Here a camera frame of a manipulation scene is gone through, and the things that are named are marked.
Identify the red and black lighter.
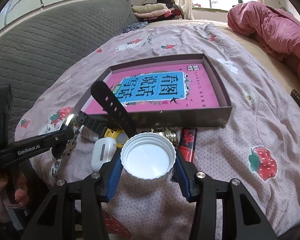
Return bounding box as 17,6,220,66
179,127,197,162

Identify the white plastic bottle cap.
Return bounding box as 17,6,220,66
120,132,176,185

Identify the black and yellow wristwatch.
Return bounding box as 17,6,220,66
76,80,137,148

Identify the brass fitting with white base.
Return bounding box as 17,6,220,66
151,127,178,146

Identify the person's hand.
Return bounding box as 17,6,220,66
0,171,29,223

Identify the white earbuds case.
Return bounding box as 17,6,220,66
91,137,117,172

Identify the small white bottle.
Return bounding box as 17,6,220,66
79,125,99,142

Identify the dark cardboard box tray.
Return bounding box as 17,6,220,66
73,53,233,129

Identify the pink strawberry print bedsheet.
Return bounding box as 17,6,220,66
14,22,300,240

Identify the pink and blue book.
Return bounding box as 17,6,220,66
84,63,221,115

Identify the grey quilted headboard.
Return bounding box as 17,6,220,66
0,0,138,142

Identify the stack of folded clothes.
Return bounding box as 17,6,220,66
132,0,183,23

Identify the red pink quilt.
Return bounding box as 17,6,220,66
227,1,300,82

